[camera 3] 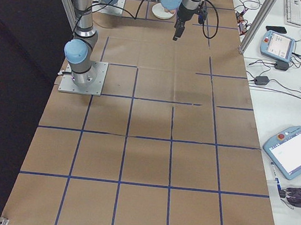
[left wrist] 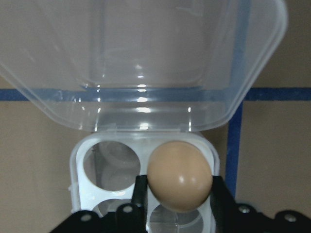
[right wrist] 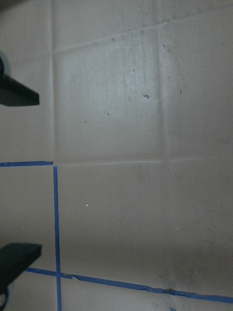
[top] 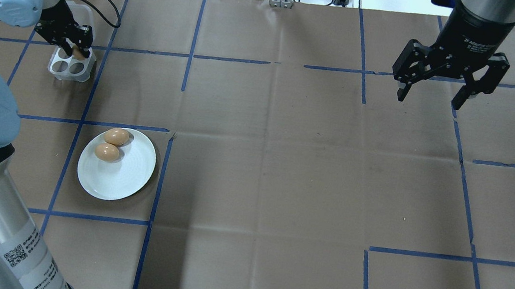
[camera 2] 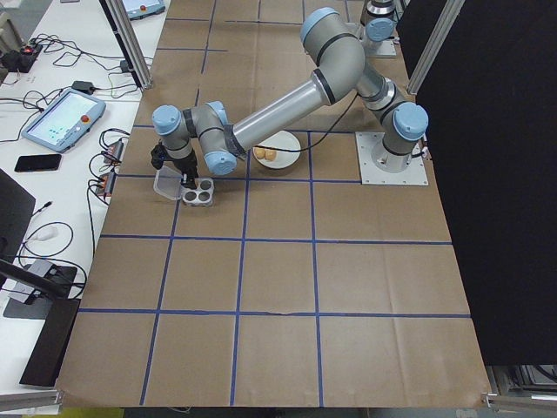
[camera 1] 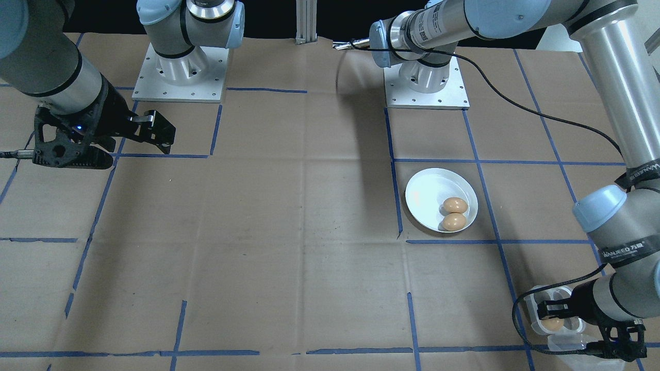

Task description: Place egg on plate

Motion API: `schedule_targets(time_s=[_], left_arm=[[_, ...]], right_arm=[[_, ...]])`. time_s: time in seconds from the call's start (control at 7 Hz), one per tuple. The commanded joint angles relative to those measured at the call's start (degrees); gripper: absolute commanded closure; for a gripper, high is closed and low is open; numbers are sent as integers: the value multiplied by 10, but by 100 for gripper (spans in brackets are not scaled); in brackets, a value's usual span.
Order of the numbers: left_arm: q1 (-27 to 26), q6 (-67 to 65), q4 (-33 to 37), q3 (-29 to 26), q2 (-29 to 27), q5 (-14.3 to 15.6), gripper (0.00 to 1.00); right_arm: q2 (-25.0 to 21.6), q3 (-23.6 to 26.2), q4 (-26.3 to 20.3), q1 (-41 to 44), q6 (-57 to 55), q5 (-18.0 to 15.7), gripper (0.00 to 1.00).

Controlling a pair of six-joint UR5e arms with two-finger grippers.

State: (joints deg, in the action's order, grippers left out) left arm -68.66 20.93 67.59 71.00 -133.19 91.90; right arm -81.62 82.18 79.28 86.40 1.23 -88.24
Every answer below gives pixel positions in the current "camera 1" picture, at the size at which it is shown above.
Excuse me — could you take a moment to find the clear plastic egg box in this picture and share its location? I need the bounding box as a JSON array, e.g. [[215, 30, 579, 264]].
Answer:
[[525, 285, 628, 371]]

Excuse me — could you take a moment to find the round white plate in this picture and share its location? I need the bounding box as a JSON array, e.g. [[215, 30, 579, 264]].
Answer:
[[404, 167, 479, 233]]

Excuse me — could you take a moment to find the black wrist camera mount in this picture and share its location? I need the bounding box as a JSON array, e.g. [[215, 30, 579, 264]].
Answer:
[[593, 315, 648, 361], [32, 103, 115, 170]]

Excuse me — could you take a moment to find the white square base plate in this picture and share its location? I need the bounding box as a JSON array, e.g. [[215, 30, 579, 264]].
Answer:
[[132, 43, 229, 104], [383, 54, 470, 110]]

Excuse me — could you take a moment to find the black velcro cable strap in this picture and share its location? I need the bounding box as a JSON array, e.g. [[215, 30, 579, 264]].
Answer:
[[615, 161, 660, 190], [598, 238, 660, 267]]

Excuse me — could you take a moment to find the aluminium frame bar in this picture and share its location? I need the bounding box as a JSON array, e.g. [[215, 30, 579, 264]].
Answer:
[[295, 0, 318, 45]]

